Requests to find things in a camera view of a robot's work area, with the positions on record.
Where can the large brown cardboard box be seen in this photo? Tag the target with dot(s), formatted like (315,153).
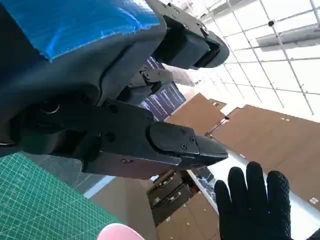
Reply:
(270,140)

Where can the pink bowl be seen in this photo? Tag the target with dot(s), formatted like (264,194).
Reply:
(120,233)

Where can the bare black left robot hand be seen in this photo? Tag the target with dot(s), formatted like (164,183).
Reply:
(75,75)

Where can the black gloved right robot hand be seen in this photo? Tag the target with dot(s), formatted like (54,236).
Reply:
(255,207)

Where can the grey ceiling light panel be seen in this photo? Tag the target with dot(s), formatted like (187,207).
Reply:
(287,41)

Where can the monitor with text lines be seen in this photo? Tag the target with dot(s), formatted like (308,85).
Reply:
(167,100)

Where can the ceiling dome camera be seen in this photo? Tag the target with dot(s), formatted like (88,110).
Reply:
(271,23)

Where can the black equipment case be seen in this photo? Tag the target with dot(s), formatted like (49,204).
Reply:
(167,182)
(172,202)

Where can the green cutting mat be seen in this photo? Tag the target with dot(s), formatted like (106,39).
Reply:
(37,200)

